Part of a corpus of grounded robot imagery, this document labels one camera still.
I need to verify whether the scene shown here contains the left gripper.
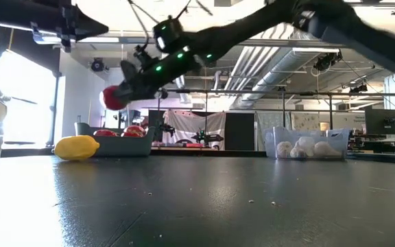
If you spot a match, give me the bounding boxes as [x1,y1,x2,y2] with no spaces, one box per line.
[31,0,110,53]

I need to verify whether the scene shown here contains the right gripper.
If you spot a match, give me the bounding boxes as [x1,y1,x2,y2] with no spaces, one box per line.
[115,47,202,102]

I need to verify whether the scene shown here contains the dark grey plastic basket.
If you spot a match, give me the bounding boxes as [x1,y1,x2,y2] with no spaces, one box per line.
[73,122,156,158]

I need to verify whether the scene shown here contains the white cloth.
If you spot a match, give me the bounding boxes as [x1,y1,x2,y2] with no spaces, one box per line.
[162,109,226,150]

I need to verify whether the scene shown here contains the black drone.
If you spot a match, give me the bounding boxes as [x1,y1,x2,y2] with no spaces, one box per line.
[191,129,225,145]

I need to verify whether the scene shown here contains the black panel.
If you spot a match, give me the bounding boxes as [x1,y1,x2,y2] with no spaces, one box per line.
[224,112,256,151]

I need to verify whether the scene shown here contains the white ceiling pipes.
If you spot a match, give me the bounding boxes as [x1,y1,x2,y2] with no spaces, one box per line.
[224,23,296,91]

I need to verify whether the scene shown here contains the clear plastic basket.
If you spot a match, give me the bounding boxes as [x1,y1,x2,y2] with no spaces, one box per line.
[264,126,351,161]

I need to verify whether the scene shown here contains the black spotlight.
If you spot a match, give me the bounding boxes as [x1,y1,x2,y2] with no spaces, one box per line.
[349,83,369,94]

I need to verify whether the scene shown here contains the black computer monitor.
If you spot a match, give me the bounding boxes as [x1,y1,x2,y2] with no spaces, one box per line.
[364,108,395,136]

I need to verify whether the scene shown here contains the black ceiling camera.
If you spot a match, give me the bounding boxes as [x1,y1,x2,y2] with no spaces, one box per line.
[90,57,106,73]

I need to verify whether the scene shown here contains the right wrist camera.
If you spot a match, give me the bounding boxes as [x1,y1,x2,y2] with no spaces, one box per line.
[152,15,185,52]

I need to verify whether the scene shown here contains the black metal frame rail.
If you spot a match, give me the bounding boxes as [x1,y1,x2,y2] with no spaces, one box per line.
[165,88,395,98]

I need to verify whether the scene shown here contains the silver ventilation duct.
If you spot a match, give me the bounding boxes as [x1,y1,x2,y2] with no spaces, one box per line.
[240,47,342,110]

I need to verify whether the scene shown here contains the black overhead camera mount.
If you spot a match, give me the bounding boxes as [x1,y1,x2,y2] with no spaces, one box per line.
[313,51,343,72]

